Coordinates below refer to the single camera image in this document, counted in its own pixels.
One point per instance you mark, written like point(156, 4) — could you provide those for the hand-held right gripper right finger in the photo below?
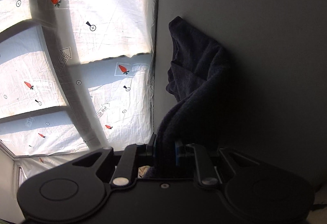
point(178, 153)

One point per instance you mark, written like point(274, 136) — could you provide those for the dark navy knit garment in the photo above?
point(199, 81)

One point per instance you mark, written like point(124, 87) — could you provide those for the tan garment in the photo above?
point(143, 170)

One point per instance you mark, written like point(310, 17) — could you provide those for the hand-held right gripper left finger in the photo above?
point(151, 148)

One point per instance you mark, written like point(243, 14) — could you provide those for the white printed curtain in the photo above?
point(109, 22)

